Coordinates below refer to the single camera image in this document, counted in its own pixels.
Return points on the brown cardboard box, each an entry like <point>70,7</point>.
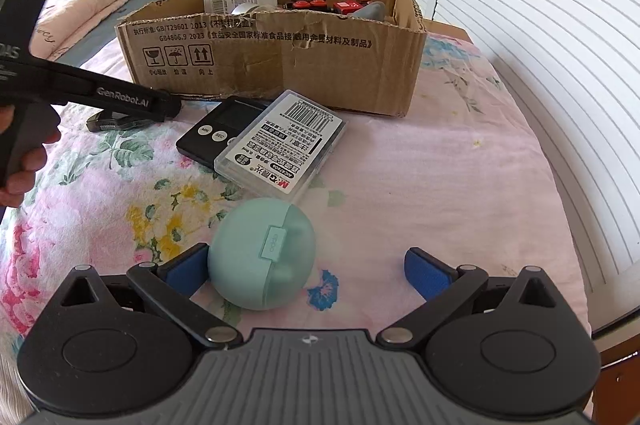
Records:
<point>300,70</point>

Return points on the mint green round case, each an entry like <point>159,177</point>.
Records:
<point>250,255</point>

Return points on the pink floral quilt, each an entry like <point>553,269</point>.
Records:
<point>85,5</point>

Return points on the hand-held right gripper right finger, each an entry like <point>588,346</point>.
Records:
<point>425,271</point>

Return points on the black digital timer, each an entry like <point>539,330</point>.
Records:
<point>215,130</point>

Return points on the clear plastic case with label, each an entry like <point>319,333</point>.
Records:
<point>285,145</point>

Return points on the black hair clip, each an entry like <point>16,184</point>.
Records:
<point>107,124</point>

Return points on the person's left hand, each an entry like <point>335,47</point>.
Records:
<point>15,191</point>

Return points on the grey rubber toy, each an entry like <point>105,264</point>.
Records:
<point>372,11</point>

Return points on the pink floral blanket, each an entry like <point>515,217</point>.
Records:
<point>450,155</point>

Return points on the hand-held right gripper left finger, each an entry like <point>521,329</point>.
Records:
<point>182,272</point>

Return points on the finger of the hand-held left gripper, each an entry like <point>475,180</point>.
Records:
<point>170,107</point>

